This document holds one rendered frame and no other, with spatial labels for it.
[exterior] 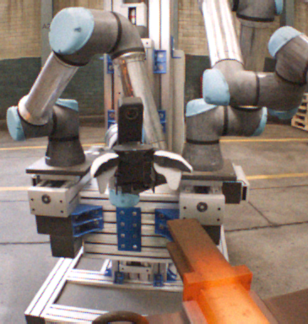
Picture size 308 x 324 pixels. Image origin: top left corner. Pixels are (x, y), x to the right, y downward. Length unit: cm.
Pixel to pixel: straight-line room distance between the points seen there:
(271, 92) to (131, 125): 29
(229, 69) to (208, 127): 43
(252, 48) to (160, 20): 41
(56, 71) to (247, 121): 61
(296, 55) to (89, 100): 674
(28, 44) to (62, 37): 657
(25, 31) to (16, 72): 89
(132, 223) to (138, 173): 62
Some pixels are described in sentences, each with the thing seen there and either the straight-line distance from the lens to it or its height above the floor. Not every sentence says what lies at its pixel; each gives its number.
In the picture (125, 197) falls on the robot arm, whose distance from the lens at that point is 80.
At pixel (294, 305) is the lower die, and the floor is 99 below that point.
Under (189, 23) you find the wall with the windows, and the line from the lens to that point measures 755.
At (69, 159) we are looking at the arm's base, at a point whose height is 84.
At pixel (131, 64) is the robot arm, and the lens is 91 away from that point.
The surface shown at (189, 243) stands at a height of 101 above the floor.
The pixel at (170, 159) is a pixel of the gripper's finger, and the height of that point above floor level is 100.
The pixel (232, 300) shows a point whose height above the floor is 101.
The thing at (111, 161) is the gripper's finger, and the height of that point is 100.
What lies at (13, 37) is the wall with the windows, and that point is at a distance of 750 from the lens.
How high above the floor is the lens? 115
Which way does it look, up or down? 17 degrees down
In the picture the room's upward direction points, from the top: straight up
